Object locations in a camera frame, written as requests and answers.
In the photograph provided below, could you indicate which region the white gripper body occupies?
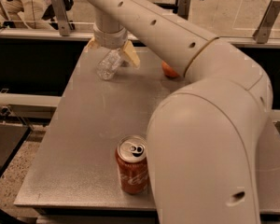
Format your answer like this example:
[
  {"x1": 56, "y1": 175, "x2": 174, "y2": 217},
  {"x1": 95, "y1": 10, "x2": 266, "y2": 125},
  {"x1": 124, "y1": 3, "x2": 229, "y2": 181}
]
[{"x1": 94, "y1": 27, "x2": 128, "y2": 49}]

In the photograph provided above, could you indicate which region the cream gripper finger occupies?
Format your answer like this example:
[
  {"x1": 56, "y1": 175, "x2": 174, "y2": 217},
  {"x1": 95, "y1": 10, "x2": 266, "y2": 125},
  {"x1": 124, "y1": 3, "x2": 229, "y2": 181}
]
[
  {"x1": 120, "y1": 40, "x2": 140, "y2": 68},
  {"x1": 85, "y1": 37, "x2": 98, "y2": 50}
]

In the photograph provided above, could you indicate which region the clear plastic water bottle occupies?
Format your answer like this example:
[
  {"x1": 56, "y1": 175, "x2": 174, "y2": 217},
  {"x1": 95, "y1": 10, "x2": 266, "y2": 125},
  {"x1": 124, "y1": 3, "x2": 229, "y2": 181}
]
[{"x1": 97, "y1": 49, "x2": 122, "y2": 80}]

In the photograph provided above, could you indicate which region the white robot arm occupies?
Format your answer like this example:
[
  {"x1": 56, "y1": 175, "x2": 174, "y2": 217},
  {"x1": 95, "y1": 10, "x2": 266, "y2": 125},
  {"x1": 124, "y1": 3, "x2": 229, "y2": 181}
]
[{"x1": 88, "y1": 0, "x2": 273, "y2": 224}]

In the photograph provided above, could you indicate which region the red coke can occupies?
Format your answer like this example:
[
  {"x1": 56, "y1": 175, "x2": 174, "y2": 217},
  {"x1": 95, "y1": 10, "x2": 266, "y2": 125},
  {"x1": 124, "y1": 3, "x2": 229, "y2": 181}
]
[{"x1": 115, "y1": 135, "x2": 148, "y2": 194}]

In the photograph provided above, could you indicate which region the red apple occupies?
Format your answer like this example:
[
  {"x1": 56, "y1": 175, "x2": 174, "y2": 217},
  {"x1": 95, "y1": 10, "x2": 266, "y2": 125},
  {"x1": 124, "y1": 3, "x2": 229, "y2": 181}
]
[{"x1": 161, "y1": 62, "x2": 179, "y2": 78}]

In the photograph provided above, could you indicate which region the seated person in beige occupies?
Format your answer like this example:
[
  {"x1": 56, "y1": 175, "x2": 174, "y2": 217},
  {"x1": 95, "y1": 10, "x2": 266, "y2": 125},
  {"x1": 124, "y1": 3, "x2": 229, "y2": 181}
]
[{"x1": 0, "y1": 0, "x2": 52, "y2": 30}]

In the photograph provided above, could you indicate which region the black side table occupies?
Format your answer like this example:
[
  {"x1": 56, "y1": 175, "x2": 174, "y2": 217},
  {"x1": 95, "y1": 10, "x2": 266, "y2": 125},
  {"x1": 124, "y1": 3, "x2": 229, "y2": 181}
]
[{"x1": 0, "y1": 124, "x2": 30, "y2": 177}]

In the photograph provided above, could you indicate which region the left metal bracket post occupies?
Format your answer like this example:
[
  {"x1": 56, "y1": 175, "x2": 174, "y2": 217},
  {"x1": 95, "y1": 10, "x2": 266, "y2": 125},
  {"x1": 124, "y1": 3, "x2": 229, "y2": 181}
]
[{"x1": 50, "y1": 0, "x2": 71, "y2": 36}]

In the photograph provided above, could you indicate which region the metal bracket post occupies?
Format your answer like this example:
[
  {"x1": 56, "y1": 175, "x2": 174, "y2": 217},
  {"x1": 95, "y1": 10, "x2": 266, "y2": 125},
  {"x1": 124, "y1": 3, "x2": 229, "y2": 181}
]
[
  {"x1": 50, "y1": 0, "x2": 71, "y2": 36},
  {"x1": 177, "y1": 0, "x2": 191, "y2": 20},
  {"x1": 253, "y1": 0, "x2": 280, "y2": 44}
]

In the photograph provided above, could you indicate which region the middle metal bracket post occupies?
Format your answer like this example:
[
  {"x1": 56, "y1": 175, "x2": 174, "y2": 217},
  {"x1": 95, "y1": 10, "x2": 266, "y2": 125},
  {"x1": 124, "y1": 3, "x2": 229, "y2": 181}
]
[{"x1": 177, "y1": 0, "x2": 191, "y2": 20}]

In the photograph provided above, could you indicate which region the right metal bracket post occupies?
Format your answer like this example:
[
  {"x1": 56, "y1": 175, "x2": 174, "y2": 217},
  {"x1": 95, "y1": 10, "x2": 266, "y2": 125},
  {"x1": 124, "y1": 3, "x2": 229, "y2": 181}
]
[{"x1": 253, "y1": 0, "x2": 280, "y2": 44}]

